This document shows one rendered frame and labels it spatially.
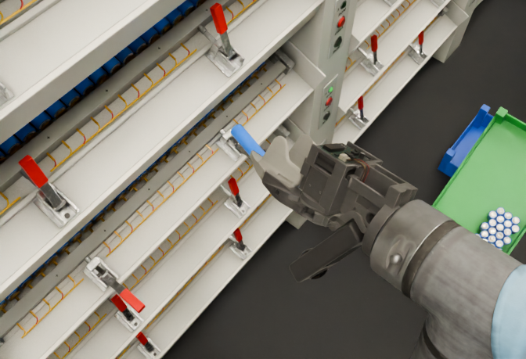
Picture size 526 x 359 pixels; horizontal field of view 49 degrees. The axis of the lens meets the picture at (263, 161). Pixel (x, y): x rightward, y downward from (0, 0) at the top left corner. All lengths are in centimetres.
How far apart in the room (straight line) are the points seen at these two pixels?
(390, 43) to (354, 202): 73
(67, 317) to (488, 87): 134
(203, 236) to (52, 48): 59
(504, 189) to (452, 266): 96
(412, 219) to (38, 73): 37
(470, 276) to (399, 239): 7
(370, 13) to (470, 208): 61
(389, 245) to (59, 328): 44
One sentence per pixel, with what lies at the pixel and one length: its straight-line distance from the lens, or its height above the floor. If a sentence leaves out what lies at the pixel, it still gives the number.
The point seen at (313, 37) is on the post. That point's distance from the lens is 89.
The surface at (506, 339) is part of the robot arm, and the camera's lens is 56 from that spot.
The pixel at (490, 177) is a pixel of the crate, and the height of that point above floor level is 8.
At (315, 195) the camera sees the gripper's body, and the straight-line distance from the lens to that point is 65.
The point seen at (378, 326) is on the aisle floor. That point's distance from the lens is 137.
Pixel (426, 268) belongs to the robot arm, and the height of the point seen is 78.
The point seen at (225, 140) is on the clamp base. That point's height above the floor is 58.
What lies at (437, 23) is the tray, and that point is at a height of 17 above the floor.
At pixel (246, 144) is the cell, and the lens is 75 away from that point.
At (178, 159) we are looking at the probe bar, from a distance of 84.
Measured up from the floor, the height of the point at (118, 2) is 94.
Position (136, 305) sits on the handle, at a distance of 78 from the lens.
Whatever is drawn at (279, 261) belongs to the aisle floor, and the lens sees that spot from 139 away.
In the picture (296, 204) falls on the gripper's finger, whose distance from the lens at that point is 65.
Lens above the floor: 129
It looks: 58 degrees down
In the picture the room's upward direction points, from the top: straight up
